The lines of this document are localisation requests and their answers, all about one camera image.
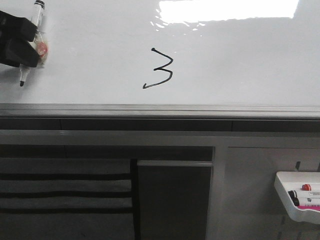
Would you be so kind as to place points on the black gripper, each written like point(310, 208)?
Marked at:
point(14, 52)

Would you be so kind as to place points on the white black-tipped whiteboard marker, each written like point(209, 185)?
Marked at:
point(39, 44)

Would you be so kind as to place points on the large white whiteboard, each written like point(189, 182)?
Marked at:
point(191, 58)

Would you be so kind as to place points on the grey slatted drawer unit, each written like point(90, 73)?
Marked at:
point(69, 199)

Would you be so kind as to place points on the dark grey cabinet door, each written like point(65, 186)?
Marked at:
point(174, 200)

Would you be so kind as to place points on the black-capped marker upper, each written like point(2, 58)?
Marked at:
point(304, 194)

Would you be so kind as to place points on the black-capped marker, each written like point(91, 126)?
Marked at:
point(306, 202)
point(304, 194)

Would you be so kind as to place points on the white plastic marker tray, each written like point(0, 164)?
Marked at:
point(293, 180)

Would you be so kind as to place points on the black-capped marker lower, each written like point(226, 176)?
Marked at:
point(306, 202)

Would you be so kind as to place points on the red-capped marker in tray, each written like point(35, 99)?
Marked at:
point(310, 187)

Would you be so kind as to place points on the pink eraser in tray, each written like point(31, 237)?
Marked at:
point(309, 207)

